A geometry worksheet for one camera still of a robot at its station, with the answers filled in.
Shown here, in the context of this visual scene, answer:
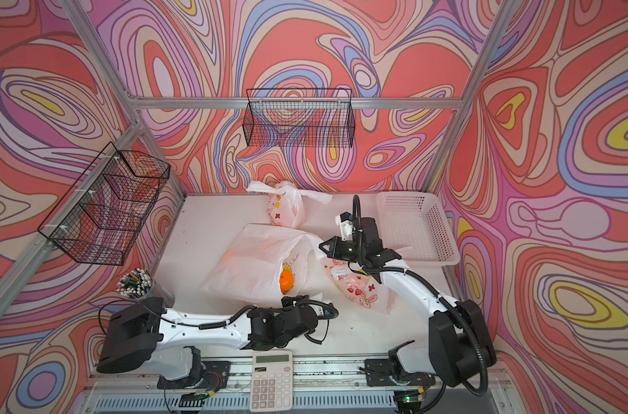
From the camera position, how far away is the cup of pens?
733mm

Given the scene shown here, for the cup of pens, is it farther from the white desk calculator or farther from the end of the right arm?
the end of the right arm

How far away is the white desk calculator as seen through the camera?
A: 0.69 meters

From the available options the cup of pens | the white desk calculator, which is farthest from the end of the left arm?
the cup of pens

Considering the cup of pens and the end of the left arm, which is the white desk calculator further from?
the cup of pens

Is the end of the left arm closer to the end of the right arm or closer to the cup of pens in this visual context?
the end of the right arm

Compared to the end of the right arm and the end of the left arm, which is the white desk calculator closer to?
the end of the left arm

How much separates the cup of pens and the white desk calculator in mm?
376
